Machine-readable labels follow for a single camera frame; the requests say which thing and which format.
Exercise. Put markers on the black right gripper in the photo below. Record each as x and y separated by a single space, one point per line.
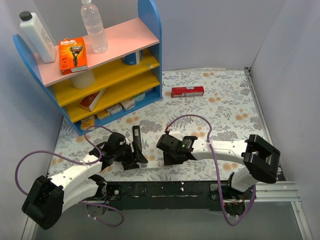
167 153

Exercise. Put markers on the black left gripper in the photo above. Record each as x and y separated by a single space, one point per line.
133 152

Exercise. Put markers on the white air conditioner remote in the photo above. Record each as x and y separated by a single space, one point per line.
154 165

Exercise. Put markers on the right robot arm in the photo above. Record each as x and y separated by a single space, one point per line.
260 158

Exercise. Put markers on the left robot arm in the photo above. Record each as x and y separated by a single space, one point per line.
49 197

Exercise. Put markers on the white snack packet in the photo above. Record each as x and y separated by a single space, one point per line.
115 109
128 104

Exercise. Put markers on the green sponge pack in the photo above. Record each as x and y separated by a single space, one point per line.
139 97

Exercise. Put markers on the yellow snack packet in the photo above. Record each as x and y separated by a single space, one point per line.
88 123

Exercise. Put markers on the red toothpaste box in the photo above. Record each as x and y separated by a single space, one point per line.
187 91

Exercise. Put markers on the floral table mat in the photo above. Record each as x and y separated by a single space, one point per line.
225 112

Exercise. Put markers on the red white book box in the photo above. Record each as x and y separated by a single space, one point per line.
89 102

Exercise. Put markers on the blue pink yellow shelf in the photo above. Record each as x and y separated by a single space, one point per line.
121 81

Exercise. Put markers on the white cylindrical container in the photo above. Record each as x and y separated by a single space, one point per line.
83 81

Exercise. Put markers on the blue white can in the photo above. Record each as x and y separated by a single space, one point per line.
133 59

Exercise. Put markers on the orange razor box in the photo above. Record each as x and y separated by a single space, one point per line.
72 55

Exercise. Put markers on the clear plastic water bottle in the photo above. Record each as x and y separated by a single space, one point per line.
94 26

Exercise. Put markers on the white bottle black cap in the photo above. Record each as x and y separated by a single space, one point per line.
34 30

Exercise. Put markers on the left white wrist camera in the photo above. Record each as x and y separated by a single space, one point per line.
127 139

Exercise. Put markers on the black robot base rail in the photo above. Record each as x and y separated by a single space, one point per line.
174 195

